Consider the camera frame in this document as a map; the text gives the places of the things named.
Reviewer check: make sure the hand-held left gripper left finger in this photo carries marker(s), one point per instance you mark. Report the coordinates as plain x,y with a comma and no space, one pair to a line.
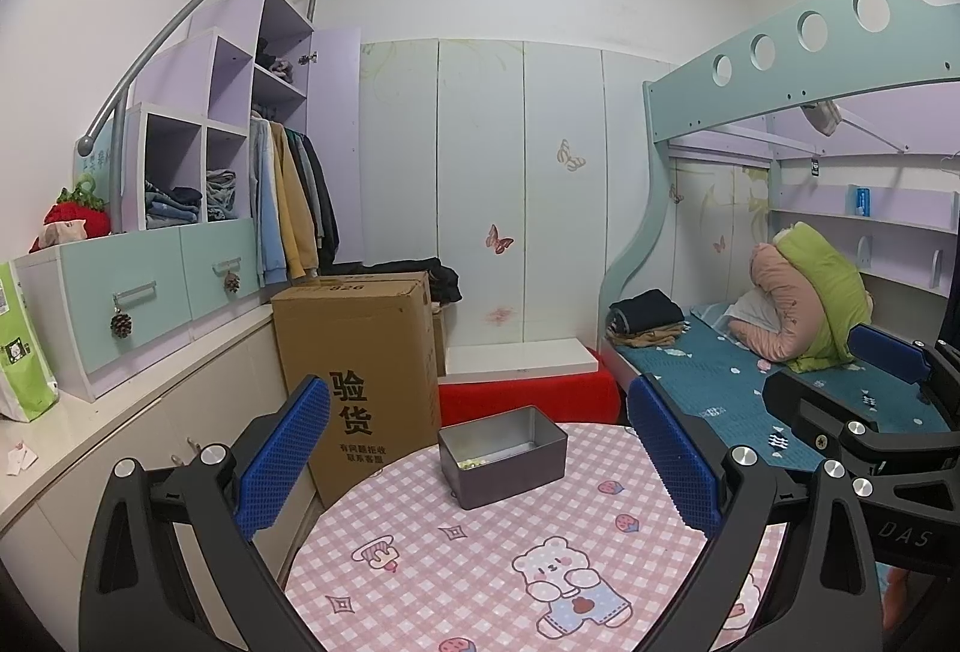
289,457

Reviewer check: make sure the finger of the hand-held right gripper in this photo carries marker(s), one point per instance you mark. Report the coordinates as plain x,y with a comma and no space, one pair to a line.
889,352
802,408

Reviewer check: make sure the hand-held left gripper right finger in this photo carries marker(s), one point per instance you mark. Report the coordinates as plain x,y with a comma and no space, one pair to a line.
671,464

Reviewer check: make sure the dark grey metal tin box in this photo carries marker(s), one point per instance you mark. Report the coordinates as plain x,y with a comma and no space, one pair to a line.
517,472

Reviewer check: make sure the blue patterned bed sheet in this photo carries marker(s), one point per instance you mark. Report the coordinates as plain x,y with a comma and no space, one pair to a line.
712,382

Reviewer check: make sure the pink green quilt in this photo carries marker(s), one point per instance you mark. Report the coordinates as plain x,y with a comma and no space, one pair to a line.
817,277

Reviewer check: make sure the tan folded clothes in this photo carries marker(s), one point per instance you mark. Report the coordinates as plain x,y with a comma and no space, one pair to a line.
652,338

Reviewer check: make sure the large cardboard box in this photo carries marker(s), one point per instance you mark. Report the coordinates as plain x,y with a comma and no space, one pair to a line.
375,337

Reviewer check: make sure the low white cabinet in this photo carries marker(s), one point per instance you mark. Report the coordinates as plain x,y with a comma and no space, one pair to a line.
135,449

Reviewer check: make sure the dark folded clothes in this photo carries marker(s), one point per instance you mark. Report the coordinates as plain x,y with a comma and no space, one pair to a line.
649,310

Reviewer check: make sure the red stool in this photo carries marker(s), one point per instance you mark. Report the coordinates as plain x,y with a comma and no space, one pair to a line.
525,397

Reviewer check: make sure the white board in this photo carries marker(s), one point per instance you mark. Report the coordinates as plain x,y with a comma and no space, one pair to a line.
525,355

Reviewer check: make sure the pine cone ornament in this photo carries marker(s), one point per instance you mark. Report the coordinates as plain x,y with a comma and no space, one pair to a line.
232,283
120,325

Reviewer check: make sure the narrow teal drawer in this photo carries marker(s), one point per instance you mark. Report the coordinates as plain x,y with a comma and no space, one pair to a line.
210,262

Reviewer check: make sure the pink checked cartoon tablecloth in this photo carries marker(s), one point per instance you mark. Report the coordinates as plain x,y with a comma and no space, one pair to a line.
487,569

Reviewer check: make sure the black clothes pile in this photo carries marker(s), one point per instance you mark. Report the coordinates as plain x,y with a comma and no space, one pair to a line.
420,277

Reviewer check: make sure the grey clip lamp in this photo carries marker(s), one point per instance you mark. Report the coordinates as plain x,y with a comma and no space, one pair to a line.
823,118

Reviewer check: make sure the mustard hanging jacket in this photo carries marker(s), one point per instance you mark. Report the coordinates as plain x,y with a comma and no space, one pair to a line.
296,209

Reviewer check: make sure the wide teal drawer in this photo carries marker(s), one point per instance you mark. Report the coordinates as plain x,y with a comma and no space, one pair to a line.
97,299

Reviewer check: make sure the light blue hanging shirt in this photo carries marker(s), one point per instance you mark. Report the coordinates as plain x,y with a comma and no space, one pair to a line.
268,209

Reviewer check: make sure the dark hanging jacket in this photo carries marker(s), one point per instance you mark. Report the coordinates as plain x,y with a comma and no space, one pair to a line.
322,202

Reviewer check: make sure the white paper scraps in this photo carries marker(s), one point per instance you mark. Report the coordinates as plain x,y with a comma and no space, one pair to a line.
19,461

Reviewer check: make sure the grey blue folded jeans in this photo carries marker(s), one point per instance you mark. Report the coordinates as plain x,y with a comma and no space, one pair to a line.
221,194

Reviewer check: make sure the dark blue folded jeans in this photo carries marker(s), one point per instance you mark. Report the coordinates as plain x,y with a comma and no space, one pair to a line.
172,205

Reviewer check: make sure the pink butterfly sticker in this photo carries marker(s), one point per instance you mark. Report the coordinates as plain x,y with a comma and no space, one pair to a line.
499,239

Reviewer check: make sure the green white bag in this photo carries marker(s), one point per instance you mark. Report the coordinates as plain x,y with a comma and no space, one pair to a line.
22,352

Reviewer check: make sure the red strawberry plush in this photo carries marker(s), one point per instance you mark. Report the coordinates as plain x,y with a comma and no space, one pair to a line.
75,217

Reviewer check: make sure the beige butterfly sticker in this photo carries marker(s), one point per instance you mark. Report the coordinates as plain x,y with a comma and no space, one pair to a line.
571,155

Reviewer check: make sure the white wardrobe doors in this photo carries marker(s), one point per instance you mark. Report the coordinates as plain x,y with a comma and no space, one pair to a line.
465,157

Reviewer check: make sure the clothes on cabinet shelf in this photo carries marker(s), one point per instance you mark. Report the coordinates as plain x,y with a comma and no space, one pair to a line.
274,63

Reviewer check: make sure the lilac cube shelf cabinet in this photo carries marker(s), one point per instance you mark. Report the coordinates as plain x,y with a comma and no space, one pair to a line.
180,74

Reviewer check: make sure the grey metal handrail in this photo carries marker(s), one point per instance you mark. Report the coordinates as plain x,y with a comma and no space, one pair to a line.
187,14

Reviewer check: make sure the lilac bed wall shelf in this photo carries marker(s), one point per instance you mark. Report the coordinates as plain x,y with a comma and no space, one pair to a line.
900,228

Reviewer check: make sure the teal bunk bed frame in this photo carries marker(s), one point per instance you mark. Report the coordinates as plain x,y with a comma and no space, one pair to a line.
750,89

